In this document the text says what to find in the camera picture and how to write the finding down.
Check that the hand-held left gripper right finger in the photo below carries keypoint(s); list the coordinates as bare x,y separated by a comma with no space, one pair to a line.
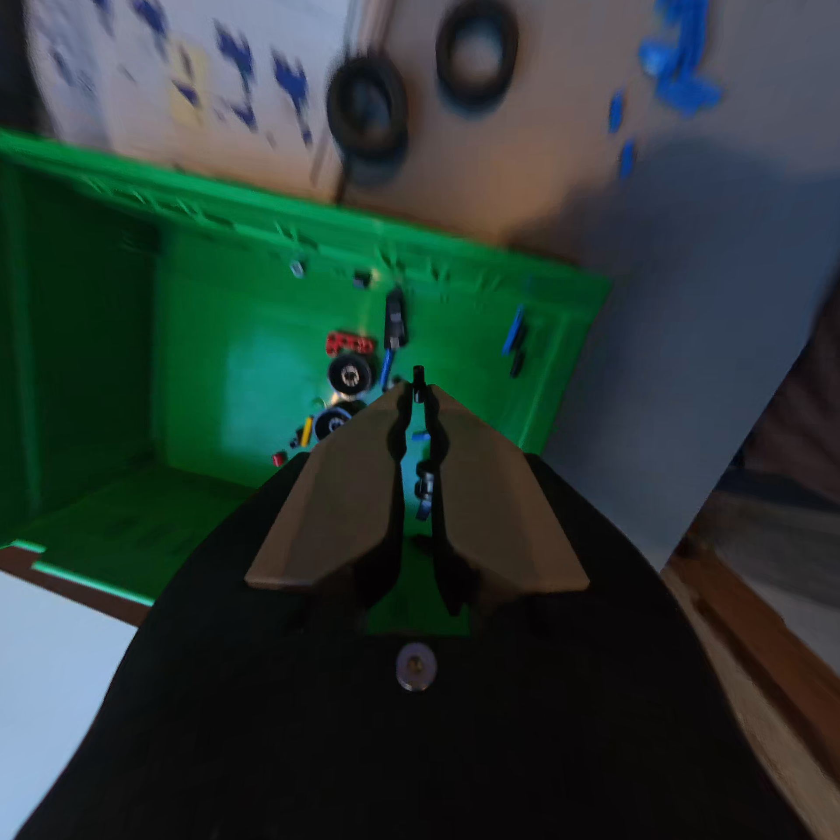
505,525

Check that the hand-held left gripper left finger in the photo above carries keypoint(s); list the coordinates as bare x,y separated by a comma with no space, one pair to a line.
328,518

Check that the black connector pin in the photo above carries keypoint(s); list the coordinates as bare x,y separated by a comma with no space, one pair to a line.
518,361
418,377

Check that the green box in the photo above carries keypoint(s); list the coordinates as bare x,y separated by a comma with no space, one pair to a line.
197,394

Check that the black rubber tyre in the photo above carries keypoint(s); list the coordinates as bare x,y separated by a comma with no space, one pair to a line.
445,56
336,108

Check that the blue curved tooth piece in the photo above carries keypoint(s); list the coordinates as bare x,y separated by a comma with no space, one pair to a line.
653,59

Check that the blue L-shaped beam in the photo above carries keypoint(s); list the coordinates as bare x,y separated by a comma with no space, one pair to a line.
689,26

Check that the grey desk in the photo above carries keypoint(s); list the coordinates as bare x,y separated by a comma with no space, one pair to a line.
656,295

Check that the black joint connector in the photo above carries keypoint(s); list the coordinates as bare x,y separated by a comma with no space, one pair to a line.
425,489

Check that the yellow axle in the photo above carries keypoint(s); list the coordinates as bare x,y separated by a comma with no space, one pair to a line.
306,430

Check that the long blue connector pin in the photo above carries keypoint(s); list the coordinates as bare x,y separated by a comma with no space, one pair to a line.
514,328
387,367

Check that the red L-shaped beam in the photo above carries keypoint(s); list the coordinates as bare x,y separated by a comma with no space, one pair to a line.
351,342

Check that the black angled panel piece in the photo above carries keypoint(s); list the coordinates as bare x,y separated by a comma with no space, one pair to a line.
396,321

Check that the brown wooden panel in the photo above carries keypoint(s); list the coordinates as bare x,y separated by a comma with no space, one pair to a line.
754,630

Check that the open instruction booklet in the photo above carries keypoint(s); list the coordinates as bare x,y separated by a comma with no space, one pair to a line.
118,98

